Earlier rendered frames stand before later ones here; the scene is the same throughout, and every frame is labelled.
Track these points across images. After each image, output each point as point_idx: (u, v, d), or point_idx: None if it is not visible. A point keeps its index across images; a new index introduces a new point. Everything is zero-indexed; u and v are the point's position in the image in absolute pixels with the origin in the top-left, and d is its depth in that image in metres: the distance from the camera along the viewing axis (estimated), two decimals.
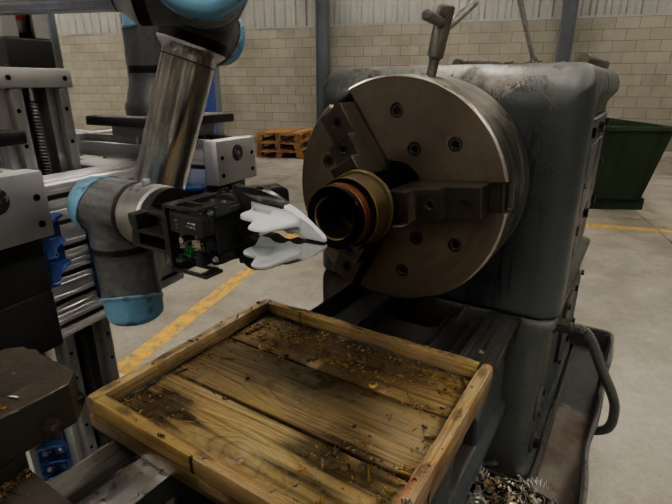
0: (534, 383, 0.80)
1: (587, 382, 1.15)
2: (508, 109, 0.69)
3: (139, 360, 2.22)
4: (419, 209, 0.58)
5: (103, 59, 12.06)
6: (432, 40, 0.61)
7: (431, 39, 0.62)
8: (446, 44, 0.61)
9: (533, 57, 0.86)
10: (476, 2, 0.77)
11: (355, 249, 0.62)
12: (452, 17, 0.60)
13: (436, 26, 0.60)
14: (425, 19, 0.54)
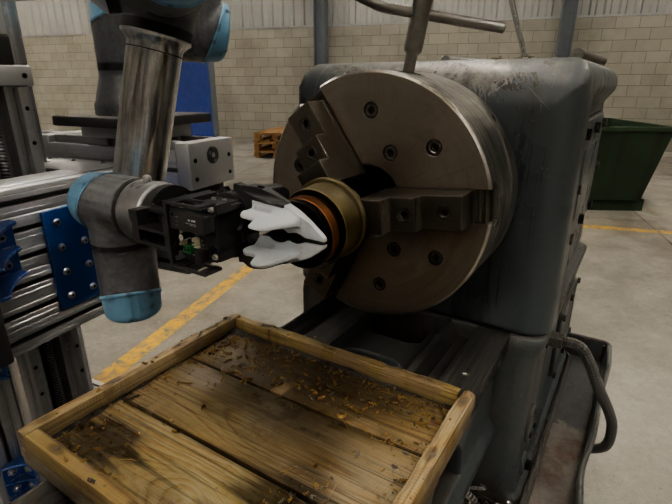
0: (525, 403, 0.74)
1: (583, 396, 1.09)
2: (495, 109, 0.64)
3: (126, 366, 2.17)
4: (394, 219, 0.52)
5: None
6: (424, 35, 0.55)
7: (414, 32, 0.54)
8: (414, 36, 0.57)
9: (525, 53, 0.80)
10: None
11: (325, 263, 0.57)
12: (419, 6, 0.55)
13: (428, 20, 0.54)
14: (485, 28, 0.55)
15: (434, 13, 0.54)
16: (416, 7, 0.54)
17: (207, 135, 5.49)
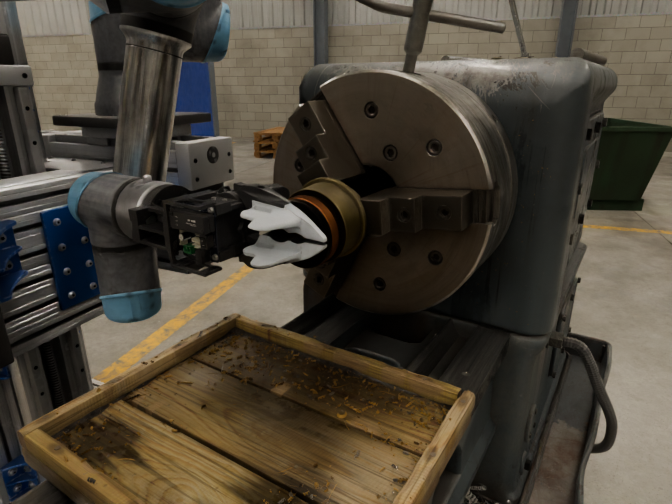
0: (525, 403, 0.74)
1: (583, 396, 1.09)
2: (495, 109, 0.64)
3: (126, 366, 2.17)
4: (394, 219, 0.52)
5: None
6: (424, 35, 0.55)
7: (414, 32, 0.54)
8: (414, 36, 0.57)
9: (525, 53, 0.80)
10: None
11: (325, 263, 0.57)
12: (419, 6, 0.55)
13: (428, 20, 0.54)
14: (485, 28, 0.55)
15: (434, 13, 0.54)
16: (416, 7, 0.54)
17: (207, 135, 5.49)
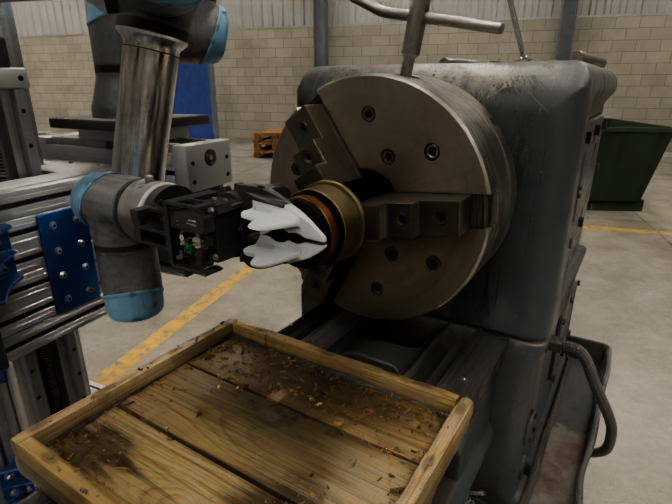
0: (524, 408, 0.74)
1: (583, 399, 1.09)
2: (494, 112, 0.63)
3: (125, 368, 2.16)
4: (391, 224, 0.52)
5: None
6: (418, 38, 0.54)
7: (407, 34, 0.54)
8: (417, 40, 0.56)
9: (524, 55, 0.80)
10: None
11: (322, 268, 0.56)
12: (421, 10, 0.55)
13: (422, 22, 0.54)
14: (480, 29, 0.50)
15: (428, 15, 0.53)
16: (410, 10, 0.54)
17: (207, 135, 5.48)
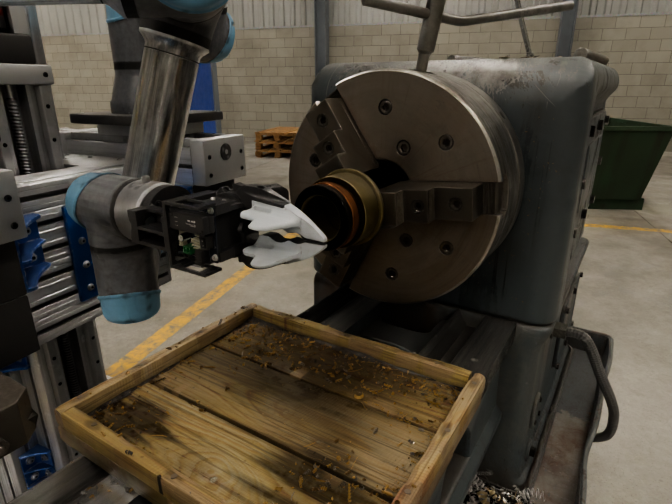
0: (530, 390, 0.77)
1: (586, 387, 1.12)
2: (503, 106, 0.66)
3: (133, 362, 2.19)
4: (408, 210, 0.55)
5: (102, 59, 12.03)
6: (420, 32, 0.58)
7: (426, 33, 0.59)
8: (433, 37, 0.57)
9: (530, 52, 0.83)
10: (566, 3, 0.65)
11: (341, 253, 0.59)
12: (441, 8, 0.56)
13: (423, 18, 0.58)
14: (377, 6, 0.54)
15: (420, 10, 0.57)
16: (434, 11, 0.58)
17: None
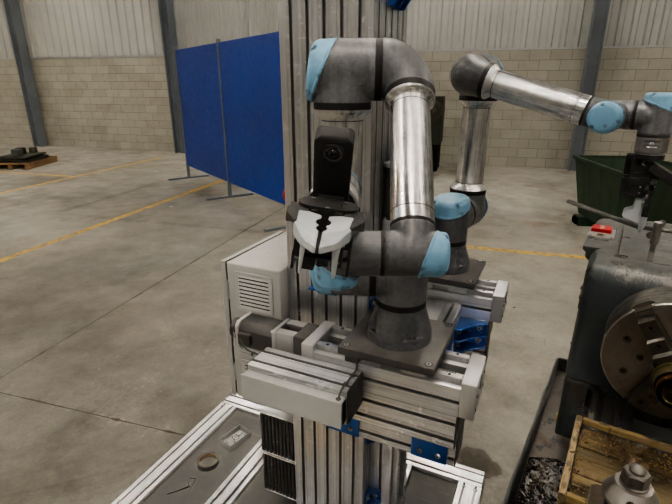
0: None
1: None
2: None
3: None
4: None
5: (140, 80, 12.55)
6: (659, 237, 1.29)
7: (653, 237, 1.29)
8: (655, 236, 1.31)
9: None
10: (573, 201, 1.39)
11: None
12: (656, 225, 1.30)
13: (660, 232, 1.28)
14: None
15: (663, 229, 1.28)
16: (654, 227, 1.29)
17: (280, 172, 6.03)
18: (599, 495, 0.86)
